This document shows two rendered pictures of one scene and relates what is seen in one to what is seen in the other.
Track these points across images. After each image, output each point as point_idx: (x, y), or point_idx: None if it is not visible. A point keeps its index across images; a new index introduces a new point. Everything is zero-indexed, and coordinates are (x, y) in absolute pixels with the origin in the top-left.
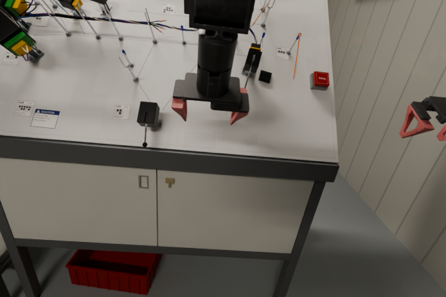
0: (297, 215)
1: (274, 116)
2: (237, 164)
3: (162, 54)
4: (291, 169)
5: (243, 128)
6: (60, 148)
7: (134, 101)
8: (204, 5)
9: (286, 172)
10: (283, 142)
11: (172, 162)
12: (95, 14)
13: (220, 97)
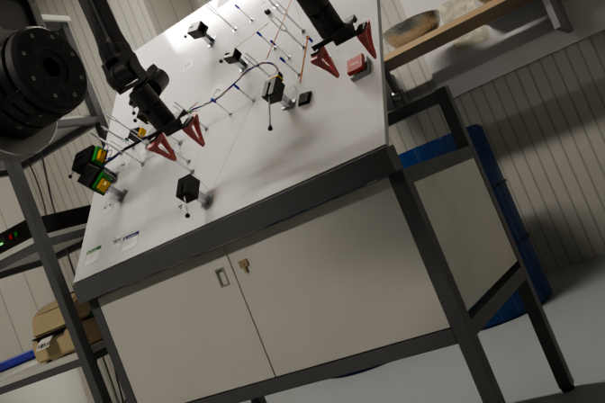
0: (409, 250)
1: (314, 133)
2: (282, 201)
3: (212, 136)
4: (336, 179)
5: (284, 163)
6: (140, 260)
7: None
8: (113, 82)
9: (333, 185)
10: (323, 156)
11: (226, 231)
12: None
13: (165, 125)
